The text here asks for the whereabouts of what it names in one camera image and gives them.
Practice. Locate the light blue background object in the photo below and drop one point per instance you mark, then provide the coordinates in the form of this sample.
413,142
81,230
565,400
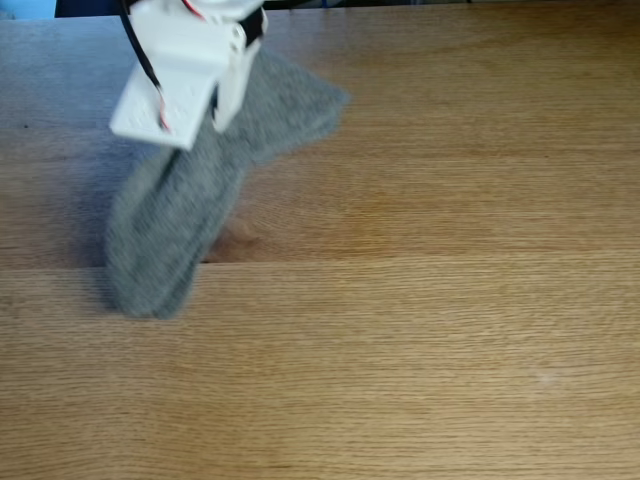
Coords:
27,7

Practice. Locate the grey terry cloth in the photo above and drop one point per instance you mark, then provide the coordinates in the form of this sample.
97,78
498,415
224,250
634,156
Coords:
165,240

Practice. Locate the dark background object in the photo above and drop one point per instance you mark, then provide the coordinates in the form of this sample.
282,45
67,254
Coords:
85,6

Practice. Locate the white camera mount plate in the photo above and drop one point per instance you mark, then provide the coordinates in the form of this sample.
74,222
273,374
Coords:
160,107

